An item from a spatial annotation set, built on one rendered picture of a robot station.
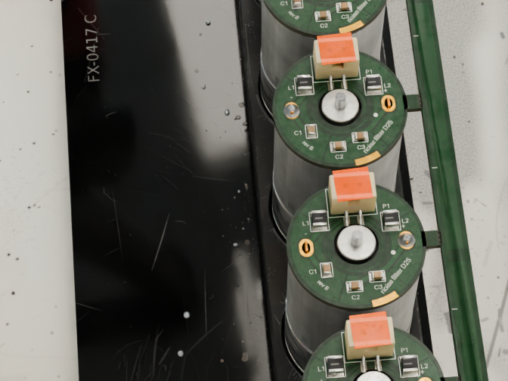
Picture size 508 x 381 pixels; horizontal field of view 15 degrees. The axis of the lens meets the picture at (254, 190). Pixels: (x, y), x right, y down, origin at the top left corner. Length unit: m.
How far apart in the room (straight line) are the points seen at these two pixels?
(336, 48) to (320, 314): 0.05
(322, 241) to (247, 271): 0.06
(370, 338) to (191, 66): 0.11
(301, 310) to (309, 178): 0.03
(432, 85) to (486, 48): 0.08
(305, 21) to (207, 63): 0.06
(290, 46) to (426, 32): 0.03
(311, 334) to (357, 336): 0.03
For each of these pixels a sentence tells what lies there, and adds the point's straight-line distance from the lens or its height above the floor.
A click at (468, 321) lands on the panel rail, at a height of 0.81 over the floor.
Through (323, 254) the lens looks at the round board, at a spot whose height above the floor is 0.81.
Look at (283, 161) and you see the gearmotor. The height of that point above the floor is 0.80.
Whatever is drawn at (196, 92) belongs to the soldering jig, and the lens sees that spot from 0.42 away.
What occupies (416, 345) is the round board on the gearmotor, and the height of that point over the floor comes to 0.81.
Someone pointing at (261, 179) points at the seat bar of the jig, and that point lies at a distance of 0.40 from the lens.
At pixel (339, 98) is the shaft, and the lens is 0.35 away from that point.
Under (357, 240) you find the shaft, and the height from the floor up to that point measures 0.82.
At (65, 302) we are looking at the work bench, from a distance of 0.41.
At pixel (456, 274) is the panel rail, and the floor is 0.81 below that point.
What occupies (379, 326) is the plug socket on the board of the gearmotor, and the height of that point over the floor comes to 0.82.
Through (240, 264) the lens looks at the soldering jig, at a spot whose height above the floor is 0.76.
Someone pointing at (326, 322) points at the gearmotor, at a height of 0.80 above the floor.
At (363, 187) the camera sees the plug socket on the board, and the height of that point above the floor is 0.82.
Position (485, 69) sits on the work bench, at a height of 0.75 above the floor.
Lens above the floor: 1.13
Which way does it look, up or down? 64 degrees down
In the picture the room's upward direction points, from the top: straight up
